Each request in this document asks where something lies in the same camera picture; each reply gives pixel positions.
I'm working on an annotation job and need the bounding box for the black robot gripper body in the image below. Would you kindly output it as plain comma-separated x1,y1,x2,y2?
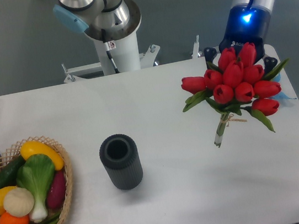
218,6,270,61

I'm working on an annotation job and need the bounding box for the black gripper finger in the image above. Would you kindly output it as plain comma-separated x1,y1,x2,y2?
204,47,217,66
263,56,277,74

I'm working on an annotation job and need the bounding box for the red tulip bouquet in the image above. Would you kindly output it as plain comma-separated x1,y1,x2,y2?
181,42,288,147

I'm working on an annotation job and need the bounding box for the silver robot arm base joint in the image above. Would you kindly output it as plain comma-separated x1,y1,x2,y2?
53,0,141,42

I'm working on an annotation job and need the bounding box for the dark grey ribbed vase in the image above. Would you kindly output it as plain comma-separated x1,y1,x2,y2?
99,134,143,190

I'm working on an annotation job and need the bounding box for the purple sweet potato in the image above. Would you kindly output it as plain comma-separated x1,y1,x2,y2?
46,170,66,209

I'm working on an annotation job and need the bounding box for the green bok choy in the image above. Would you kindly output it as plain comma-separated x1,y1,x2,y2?
16,154,55,223

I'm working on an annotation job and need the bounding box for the woven wicker basket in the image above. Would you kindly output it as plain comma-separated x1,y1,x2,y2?
0,136,73,224

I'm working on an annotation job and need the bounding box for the dark green cucumber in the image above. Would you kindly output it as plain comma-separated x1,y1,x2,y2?
0,155,25,189

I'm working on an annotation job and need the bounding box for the cream white garlic bulb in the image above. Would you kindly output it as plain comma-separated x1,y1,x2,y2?
3,188,35,217

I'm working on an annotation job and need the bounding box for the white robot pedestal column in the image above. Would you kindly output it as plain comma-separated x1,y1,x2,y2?
93,32,141,76

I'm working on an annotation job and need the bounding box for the black cable on pedestal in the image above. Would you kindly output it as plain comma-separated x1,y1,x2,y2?
100,27,121,76

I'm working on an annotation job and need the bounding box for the white metal frame bracket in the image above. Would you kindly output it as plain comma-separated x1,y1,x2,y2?
62,34,203,83

